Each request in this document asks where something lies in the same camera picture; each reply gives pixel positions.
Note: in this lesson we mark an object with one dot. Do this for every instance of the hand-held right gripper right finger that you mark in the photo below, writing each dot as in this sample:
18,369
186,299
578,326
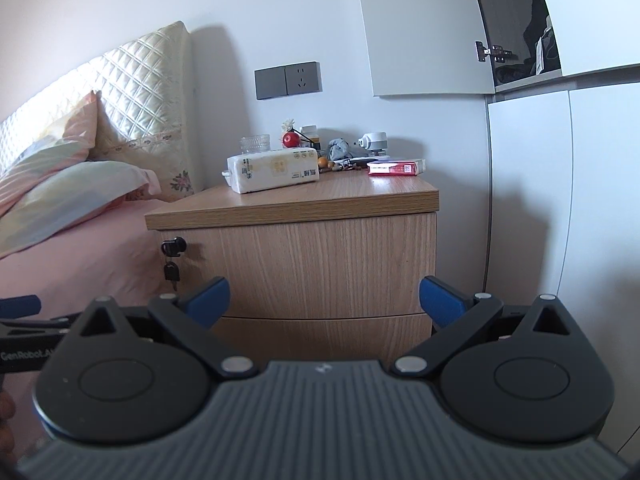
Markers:
440,301

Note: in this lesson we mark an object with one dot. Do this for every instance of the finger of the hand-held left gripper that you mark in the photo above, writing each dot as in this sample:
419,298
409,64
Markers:
20,305

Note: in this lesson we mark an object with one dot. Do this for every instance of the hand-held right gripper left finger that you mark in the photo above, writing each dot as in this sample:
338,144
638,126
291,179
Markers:
212,301

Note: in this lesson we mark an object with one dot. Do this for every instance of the wooden drawer with lock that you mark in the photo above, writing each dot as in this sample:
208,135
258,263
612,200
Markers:
310,270

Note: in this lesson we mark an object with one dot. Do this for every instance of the plain wooden drawer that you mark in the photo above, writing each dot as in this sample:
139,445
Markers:
325,335

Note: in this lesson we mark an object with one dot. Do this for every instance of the person's left hand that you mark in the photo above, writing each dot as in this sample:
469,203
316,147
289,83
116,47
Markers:
5,420

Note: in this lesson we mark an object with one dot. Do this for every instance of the black key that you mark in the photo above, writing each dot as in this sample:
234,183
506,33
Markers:
171,271

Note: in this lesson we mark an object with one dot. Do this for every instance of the pink bed sheet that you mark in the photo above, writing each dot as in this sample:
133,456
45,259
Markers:
100,260

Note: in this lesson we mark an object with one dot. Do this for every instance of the pastel checked pillow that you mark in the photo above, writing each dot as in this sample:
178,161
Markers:
75,190

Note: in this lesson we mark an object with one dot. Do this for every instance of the red flat box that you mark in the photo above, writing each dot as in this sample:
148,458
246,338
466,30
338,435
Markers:
395,168

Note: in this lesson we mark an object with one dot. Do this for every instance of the white tissue pack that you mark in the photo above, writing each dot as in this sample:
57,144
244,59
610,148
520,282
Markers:
270,170

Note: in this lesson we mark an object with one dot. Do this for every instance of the wooden nightstand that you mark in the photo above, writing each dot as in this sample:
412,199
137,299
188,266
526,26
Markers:
325,195

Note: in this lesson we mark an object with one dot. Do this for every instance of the clear glass cup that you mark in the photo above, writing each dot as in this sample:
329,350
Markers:
255,142

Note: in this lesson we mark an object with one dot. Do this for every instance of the white round device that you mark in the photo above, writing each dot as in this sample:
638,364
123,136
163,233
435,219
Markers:
375,141

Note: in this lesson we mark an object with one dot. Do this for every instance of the red apple ornament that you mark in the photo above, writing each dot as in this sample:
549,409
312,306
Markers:
290,140

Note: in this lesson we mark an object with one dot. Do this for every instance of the pink striped pillow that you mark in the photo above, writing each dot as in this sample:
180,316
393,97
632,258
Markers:
60,130

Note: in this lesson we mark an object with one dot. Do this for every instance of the grey cloth bundle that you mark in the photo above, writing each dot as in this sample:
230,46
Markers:
338,150

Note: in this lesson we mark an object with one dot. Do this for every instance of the small white flower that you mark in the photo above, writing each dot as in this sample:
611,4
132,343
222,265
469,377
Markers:
288,125

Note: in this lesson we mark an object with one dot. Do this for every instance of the white medicine bottle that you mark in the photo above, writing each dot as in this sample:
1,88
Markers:
310,135

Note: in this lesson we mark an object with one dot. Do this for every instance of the white wardrobe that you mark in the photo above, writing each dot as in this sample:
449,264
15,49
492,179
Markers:
600,160

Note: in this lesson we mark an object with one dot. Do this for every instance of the cream quilted headboard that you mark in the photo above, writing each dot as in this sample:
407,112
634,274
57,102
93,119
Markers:
140,75

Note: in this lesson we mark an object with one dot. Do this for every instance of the metal door hinge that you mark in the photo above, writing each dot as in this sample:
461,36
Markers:
492,52

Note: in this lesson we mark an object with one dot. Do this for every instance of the white wardrobe door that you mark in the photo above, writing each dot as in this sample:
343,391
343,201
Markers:
425,25

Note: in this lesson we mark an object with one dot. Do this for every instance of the dark clothes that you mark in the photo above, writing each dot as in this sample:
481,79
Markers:
535,20

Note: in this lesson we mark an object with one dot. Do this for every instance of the grey wall switch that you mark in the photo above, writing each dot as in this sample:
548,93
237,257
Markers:
270,83

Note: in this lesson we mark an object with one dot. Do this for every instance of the grey wall socket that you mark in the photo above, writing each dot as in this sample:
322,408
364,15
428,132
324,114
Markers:
302,78

